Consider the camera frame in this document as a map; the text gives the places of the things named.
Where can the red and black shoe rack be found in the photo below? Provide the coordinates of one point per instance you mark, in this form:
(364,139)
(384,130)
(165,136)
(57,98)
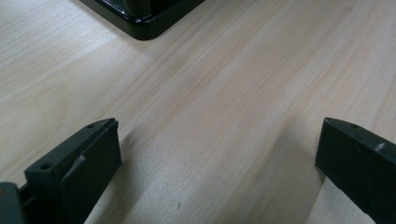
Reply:
(143,18)

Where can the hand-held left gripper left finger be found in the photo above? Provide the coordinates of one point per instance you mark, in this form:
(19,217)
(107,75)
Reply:
(77,177)

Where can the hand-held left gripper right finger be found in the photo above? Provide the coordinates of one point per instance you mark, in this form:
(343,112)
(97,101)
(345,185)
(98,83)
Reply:
(361,168)

